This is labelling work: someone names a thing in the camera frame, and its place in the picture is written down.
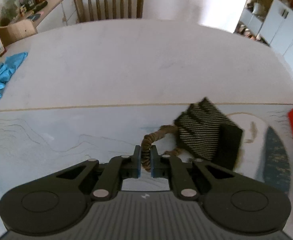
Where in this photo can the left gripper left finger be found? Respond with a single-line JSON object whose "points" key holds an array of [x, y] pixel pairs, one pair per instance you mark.
{"points": [[110, 176]]}

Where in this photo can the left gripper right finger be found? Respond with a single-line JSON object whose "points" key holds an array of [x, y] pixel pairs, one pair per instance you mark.
{"points": [[174, 170]]}

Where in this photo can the black striped knit pouch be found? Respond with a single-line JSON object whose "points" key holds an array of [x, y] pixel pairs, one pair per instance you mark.
{"points": [[207, 133]]}

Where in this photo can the blue rubber glove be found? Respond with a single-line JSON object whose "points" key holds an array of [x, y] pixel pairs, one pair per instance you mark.
{"points": [[9, 67]]}

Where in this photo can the white sideboard cabinet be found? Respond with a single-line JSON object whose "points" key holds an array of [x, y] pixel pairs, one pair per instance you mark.
{"points": [[58, 13]]}

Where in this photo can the wooden desk organizer box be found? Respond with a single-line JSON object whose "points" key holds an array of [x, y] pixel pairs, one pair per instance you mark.
{"points": [[17, 31]]}

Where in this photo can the white wall cabinets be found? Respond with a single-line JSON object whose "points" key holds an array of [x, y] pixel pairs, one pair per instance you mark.
{"points": [[276, 30]]}

